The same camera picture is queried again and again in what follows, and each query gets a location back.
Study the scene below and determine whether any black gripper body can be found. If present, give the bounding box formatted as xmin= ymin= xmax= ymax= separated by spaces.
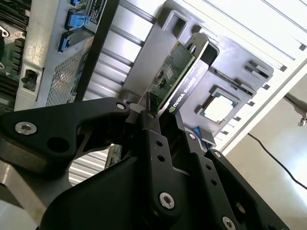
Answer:
xmin=39 ymin=153 xmax=216 ymax=230

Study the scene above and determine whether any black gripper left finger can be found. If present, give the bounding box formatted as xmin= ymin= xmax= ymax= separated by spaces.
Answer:
xmin=0 ymin=92 xmax=182 ymax=217

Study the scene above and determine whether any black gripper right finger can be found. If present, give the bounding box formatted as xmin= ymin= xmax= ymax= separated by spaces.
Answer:
xmin=172 ymin=112 xmax=291 ymax=230

